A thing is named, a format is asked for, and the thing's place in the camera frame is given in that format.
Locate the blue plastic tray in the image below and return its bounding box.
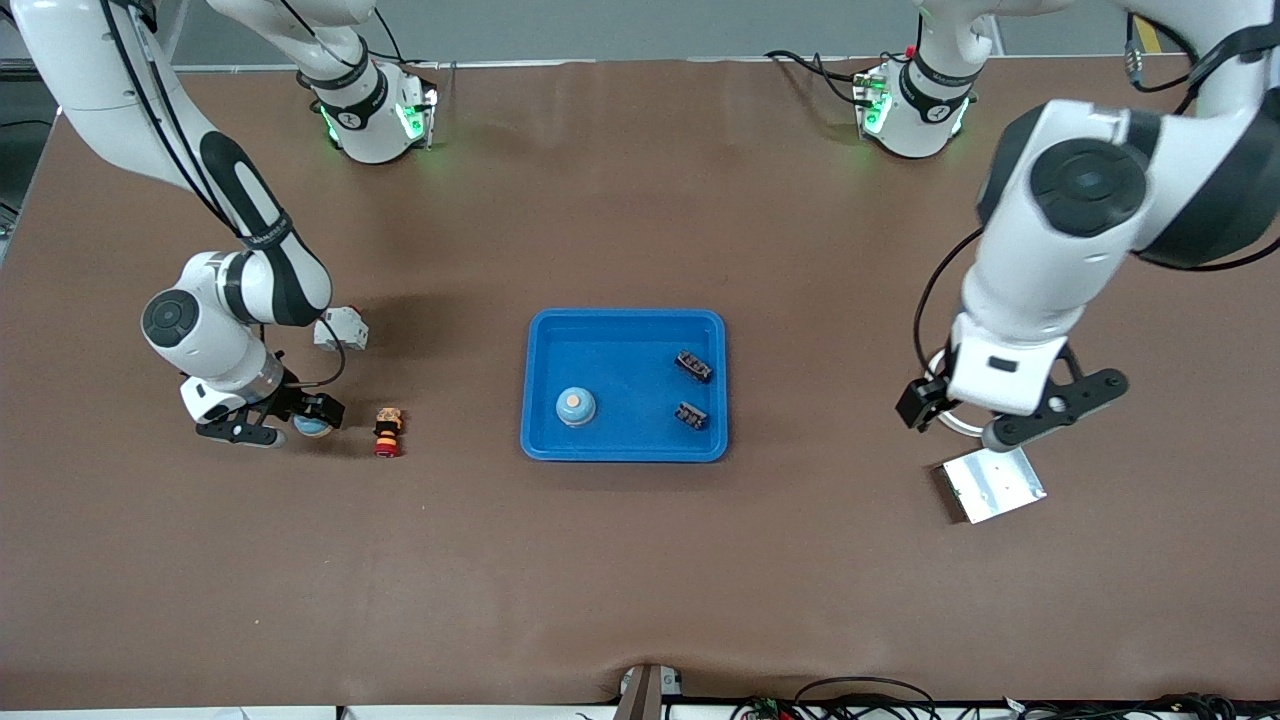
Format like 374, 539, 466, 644
520, 308, 729, 463

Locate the silver metal plate box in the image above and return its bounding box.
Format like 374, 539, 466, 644
940, 445, 1048, 525

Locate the white circuit breaker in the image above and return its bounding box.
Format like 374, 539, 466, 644
315, 305, 370, 352

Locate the brown table mat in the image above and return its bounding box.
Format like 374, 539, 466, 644
0, 58, 1280, 711

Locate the white curved plastic bracket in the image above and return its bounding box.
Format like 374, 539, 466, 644
925, 345, 991, 439

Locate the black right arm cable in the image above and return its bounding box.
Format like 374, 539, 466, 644
100, 0, 348, 393

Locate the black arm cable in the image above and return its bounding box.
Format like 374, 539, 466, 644
912, 20, 1280, 383
100, 0, 348, 393

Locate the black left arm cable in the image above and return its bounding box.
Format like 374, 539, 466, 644
912, 20, 1280, 383

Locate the black cable bundle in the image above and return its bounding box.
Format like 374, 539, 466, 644
730, 677, 1280, 720

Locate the black left base cable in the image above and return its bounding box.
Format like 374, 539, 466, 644
765, 48, 886, 107

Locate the black base cable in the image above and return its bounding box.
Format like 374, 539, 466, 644
372, 8, 441, 71
765, 48, 886, 107

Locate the black right base cable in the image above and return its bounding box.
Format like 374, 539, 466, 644
372, 8, 441, 71

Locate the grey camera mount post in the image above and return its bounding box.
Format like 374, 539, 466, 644
613, 663, 686, 720

